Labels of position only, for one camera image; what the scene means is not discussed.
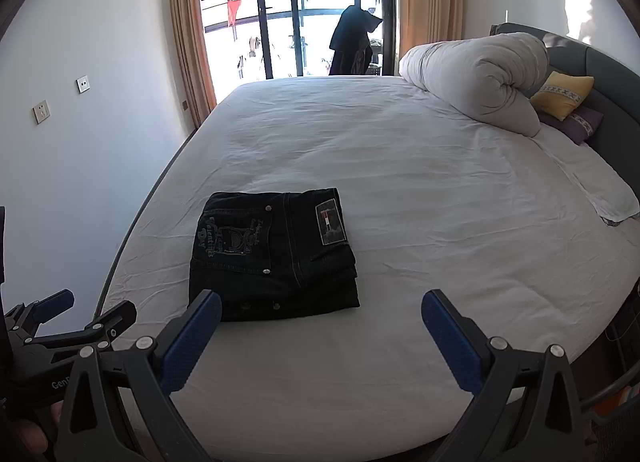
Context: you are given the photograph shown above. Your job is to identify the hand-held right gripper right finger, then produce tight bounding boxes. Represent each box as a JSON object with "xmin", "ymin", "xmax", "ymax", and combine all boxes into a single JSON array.
[{"xmin": 421, "ymin": 289, "xmax": 586, "ymax": 462}]

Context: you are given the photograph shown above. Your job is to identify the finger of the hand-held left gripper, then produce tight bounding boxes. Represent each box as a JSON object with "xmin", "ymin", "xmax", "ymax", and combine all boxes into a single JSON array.
[
  {"xmin": 5, "ymin": 289, "xmax": 76, "ymax": 338},
  {"xmin": 30, "ymin": 299, "xmax": 138, "ymax": 368}
]

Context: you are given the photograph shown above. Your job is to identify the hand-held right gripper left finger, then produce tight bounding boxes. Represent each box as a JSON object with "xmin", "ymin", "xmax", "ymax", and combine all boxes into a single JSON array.
[{"xmin": 52, "ymin": 289, "xmax": 223, "ymax": 462}]

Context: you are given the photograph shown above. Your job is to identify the black pants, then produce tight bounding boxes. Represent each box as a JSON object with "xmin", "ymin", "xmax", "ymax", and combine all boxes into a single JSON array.
[{"xmin": 188, "ymin": 187, "xmax": 361, "ymax": 322}]

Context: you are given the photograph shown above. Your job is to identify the person's left hand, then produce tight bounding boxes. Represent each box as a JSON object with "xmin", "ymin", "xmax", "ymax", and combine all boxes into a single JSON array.
[{"xmin": 0, "ymin": 402, "xmax": 63, "ymax": 460}]

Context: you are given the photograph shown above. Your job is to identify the bed with white sheet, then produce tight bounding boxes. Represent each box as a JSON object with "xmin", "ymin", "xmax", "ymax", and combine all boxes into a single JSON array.
[{"xmin": 92, "ymin": 75, "xmax": 640, "ymax": 462}]

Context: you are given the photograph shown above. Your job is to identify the dark mesh basket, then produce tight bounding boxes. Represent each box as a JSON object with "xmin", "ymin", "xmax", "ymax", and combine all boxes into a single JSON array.
[{"xmin": 589, "ymin": 404, "xmax": 640, "ymax": 462}]

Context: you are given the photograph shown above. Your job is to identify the white pillow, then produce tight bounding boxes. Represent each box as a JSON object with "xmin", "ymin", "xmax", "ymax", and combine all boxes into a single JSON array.
[{"xmin": 532, "ymin": 125, "xmax": 640, "ymax": 227}]

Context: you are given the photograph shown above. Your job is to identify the purple pillow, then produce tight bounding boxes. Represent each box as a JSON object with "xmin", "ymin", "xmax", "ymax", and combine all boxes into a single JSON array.
[{"xmin": 539, "ymin": 106, "xmax": 605, "ymax": 145}]

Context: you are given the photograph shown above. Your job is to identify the white rolled duvet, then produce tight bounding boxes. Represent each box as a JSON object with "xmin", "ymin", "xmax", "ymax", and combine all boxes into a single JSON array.
[{"xmin": 398, "ymin": 32, "xmax": 550, "ymax": 137}]

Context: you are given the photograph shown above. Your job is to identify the yellow pillow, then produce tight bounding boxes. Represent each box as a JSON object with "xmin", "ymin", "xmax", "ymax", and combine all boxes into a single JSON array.
[{"xmin": 529, "ymin": 71, "xmax": 595, "ymax": 121}]

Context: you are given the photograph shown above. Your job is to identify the grey padded headboard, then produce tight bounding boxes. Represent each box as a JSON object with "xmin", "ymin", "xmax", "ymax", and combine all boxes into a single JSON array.
[{"xmin": 489, "ymin": 22, "xmax": 640, "ymax": 183}]

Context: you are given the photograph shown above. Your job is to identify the black garment on rack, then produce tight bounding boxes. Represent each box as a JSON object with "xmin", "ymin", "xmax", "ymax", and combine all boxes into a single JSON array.
[{"xmin": 328, "ymin": 5, "xmax": 384, "ymax": 77}]

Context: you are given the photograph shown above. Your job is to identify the glass balcony door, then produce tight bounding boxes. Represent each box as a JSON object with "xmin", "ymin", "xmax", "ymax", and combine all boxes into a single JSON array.
[{"xmin": 199, "ymin": 0, "xmax": 399, "ymax": 82}]

